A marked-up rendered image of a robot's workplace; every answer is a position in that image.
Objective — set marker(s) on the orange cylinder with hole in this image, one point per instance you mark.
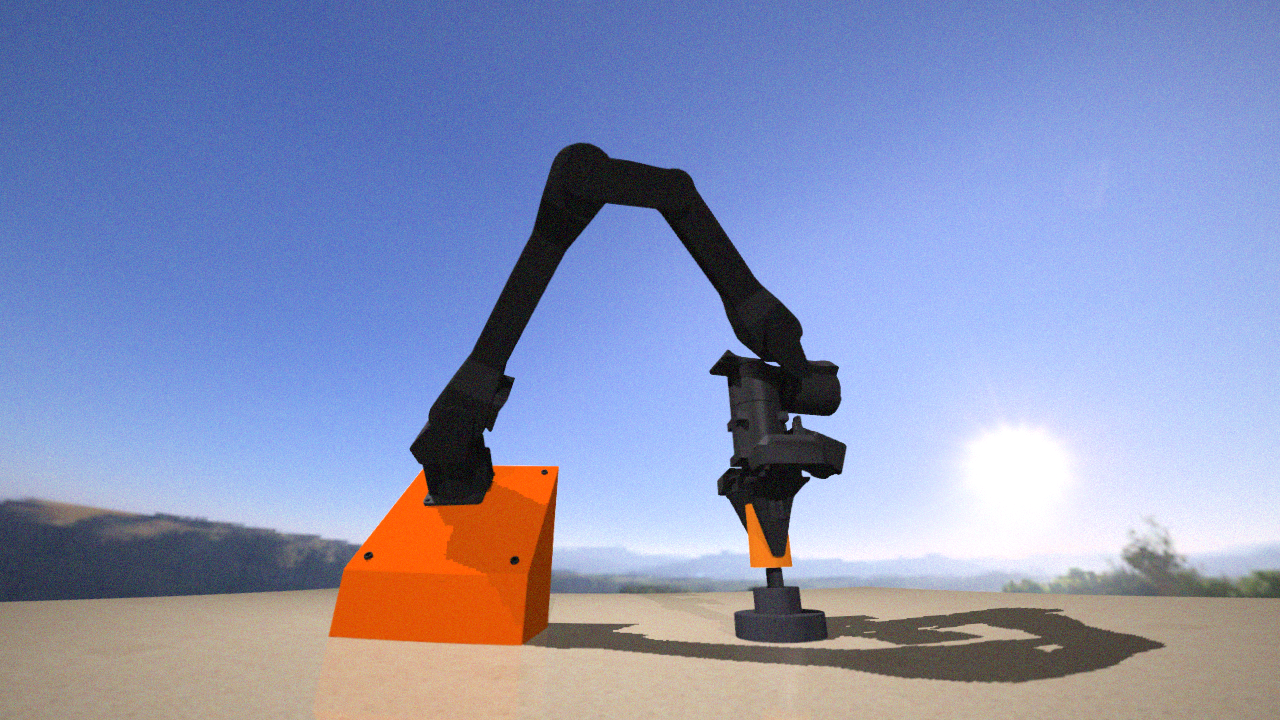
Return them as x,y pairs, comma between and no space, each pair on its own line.
759,551

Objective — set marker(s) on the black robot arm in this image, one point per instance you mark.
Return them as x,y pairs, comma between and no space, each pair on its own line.
456,464

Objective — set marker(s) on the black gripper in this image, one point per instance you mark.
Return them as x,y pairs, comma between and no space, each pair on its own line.
767,472

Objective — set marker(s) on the dark grey round pedestal with shaft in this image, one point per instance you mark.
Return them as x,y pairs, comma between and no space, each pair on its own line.
778,616

